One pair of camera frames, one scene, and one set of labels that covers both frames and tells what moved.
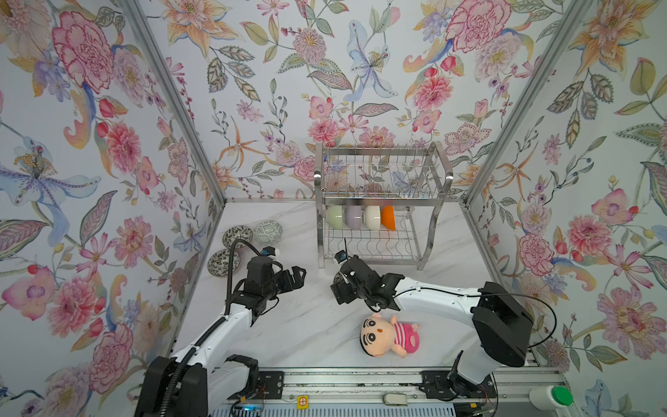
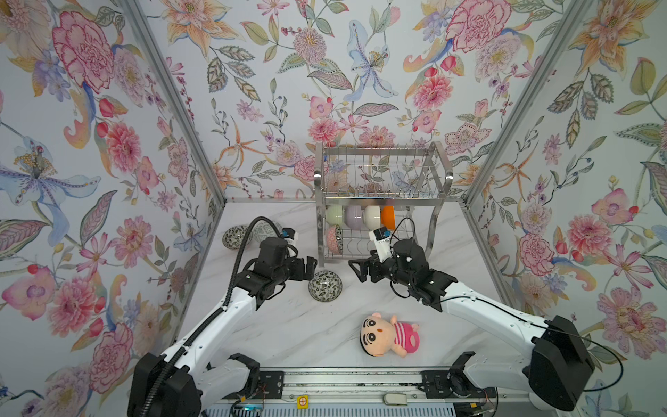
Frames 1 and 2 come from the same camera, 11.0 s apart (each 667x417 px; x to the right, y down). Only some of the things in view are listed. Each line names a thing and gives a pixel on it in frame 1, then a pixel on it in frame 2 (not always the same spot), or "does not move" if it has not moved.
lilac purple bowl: [353, 216] does not move
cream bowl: [373, 217] does not move
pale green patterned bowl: [267, 232] does not move
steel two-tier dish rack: [378, 201] does not move
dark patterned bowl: [218, 263] to [325, 286]
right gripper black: [340, 293] to [373, 265]
